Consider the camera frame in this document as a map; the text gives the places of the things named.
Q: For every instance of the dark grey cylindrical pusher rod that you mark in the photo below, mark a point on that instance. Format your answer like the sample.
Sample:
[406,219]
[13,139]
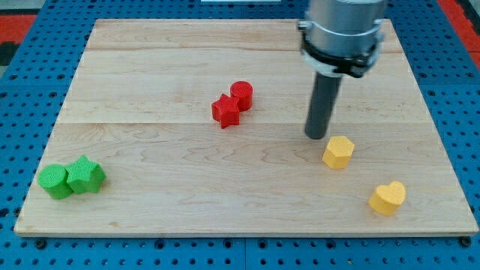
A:
[322,102]

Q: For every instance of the black clamp ring flange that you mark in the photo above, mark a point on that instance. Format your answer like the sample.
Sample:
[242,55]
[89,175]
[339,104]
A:
[335,66]

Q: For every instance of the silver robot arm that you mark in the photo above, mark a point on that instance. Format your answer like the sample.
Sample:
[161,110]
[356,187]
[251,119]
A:
[338,37]

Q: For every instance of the yellow hexagon block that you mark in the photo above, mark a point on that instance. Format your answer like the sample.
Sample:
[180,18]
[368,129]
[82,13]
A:
[338,152]

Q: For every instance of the red star block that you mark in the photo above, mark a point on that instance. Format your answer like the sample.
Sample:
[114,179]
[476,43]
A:
[225,110]

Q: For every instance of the green star block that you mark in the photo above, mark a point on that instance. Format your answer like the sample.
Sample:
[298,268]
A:
[84,175]

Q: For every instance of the red cylinder block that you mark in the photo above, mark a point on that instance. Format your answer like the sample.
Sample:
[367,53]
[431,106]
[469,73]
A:
[244,92]

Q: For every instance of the yellow heart block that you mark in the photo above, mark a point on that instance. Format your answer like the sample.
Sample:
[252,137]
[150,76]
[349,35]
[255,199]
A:
[387,199]

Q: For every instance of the light wooden board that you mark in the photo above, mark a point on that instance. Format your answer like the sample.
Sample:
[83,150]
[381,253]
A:
[140,104]

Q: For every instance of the green cylinder block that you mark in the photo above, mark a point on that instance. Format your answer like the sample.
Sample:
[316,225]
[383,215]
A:
[53,179]

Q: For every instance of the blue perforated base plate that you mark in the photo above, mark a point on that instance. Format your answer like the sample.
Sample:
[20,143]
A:
[36,81]

